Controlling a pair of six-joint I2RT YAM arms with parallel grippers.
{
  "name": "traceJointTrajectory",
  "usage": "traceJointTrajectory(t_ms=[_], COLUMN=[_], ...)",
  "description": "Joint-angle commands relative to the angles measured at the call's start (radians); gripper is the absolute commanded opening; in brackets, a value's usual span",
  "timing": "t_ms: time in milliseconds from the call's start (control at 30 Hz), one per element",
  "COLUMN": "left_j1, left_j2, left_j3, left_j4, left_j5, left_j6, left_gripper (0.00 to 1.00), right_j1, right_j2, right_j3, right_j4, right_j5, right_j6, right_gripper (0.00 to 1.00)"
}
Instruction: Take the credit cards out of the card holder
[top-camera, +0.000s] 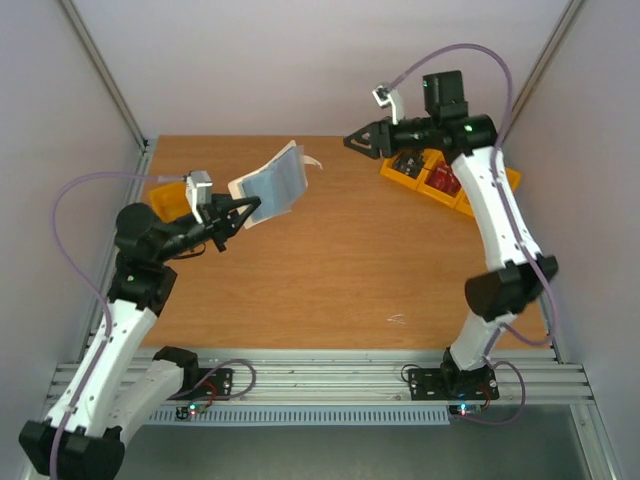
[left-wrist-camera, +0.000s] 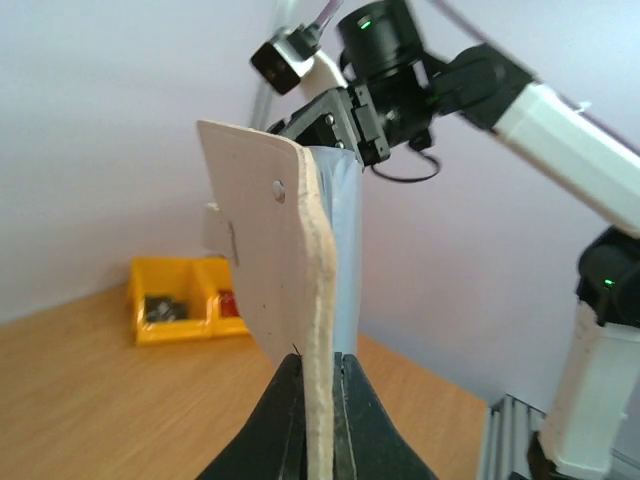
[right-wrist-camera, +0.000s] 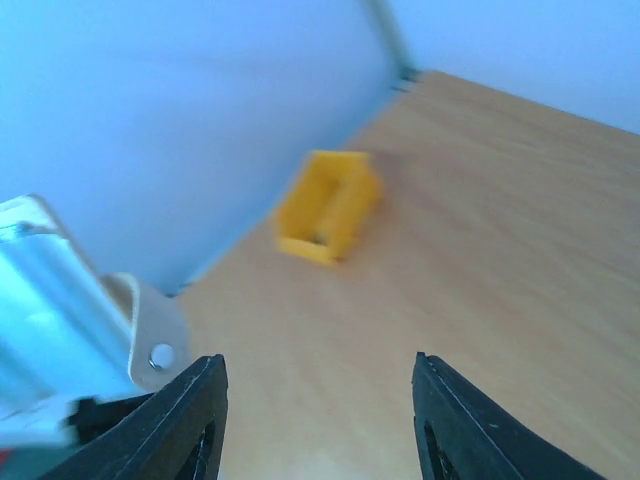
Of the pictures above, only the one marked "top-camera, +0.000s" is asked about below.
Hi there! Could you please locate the beige card holder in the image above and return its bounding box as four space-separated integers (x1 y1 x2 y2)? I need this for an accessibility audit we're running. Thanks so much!
228 140 323 229

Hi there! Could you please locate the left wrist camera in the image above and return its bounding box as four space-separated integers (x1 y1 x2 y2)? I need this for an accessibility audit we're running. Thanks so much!
185 170 213 224

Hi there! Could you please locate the single yellow bin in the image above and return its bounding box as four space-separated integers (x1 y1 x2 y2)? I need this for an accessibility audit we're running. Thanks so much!
147 182 191 223

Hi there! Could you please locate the purple cable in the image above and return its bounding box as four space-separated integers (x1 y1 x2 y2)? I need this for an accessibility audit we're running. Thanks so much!
47 171 257 480
387 43 556 425

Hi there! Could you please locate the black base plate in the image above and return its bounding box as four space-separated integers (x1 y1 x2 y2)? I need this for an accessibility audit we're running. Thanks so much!
406 366 500 401
169 367 234 401

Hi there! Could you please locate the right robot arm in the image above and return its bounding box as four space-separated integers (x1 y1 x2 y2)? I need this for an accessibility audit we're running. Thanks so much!
343 71 558 400

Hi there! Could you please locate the yellow bin with black cards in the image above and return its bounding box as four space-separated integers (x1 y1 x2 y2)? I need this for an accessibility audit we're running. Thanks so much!
380 149 442 191

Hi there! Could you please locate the yellow bin with blue card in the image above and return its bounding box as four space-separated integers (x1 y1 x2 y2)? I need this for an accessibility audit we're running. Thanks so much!
455 167 521 219

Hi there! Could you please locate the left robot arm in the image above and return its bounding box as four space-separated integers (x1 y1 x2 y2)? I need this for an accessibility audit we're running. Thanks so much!
19 194 261 479

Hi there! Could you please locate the grey slotted cable duct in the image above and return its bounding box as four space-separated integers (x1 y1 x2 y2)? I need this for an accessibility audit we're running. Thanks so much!
146 405 450 428

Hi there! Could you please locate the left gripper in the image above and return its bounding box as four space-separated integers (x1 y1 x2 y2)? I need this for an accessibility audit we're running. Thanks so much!
155 193 260 263

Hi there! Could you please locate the yellow bin with red cards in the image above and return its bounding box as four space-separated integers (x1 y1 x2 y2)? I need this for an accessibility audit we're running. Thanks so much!
417 160 462 209

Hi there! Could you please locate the aluminium rail frame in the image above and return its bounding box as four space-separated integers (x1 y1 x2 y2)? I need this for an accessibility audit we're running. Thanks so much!
19 134 624 480

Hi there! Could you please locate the red cards stack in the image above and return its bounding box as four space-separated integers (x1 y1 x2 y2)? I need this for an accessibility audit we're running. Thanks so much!
426 162 461 196

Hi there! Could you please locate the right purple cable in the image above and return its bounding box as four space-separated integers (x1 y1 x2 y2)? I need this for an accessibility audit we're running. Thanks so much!
387 43 556 425

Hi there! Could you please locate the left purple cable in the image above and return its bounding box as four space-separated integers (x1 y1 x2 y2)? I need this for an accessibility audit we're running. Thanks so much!
47 171 257 480

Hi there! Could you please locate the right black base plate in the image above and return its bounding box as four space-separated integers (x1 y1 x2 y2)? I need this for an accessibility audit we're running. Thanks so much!
406 366 500 401

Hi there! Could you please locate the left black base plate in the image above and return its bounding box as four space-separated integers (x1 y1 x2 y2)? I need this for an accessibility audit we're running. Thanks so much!
169 367 234 401

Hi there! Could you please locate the black cards stack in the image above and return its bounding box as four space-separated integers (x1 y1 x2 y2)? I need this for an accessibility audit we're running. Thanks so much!
391 151 425 179

